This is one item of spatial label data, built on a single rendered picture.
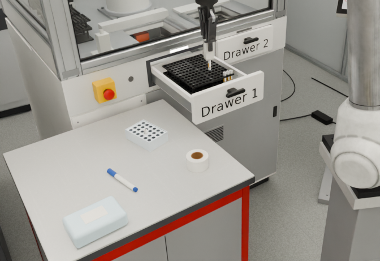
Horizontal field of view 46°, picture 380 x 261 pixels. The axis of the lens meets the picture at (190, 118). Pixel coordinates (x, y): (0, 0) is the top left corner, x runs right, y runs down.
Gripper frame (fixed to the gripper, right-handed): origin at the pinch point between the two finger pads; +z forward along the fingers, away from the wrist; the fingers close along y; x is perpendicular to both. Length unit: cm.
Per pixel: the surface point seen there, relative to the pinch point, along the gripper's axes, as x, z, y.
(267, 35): -37.2, 11.8, 29.3
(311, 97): -115, 101, 109
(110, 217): 44, 21, -46
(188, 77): 6.9, 10.9, 3.6
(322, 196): -63, 98, 12
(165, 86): 14.8, 14.9, 7.2
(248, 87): -10.6, 12.1, -10.1
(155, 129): 23.1, 21.4, -9.2
